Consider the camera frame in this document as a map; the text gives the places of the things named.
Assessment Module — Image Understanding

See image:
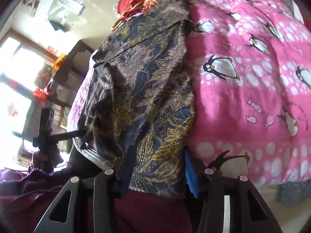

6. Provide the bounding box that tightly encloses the dark floral patterned garment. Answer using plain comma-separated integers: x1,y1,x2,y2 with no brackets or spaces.
73,0,195,198

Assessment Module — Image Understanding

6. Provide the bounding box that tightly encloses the magenta left sleeve forearm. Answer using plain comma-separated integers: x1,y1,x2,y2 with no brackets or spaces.
1,166,192,232

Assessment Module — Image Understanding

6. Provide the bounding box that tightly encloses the person's left hand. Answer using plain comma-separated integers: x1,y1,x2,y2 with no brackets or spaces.
28,151,64,174

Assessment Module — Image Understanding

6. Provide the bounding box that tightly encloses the dark wooden cabinet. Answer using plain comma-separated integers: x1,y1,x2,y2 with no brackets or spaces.
22,39,95,161

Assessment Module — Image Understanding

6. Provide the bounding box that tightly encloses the wooden framed window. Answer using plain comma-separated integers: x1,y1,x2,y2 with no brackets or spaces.
1,32,53,171

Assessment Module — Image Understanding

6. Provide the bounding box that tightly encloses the pink penguin bed sheet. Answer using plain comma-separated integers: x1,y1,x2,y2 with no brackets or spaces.
67,0,310,186

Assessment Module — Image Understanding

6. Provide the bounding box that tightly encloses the wall poster with figures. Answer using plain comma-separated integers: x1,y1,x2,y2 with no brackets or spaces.
21,0,41,17

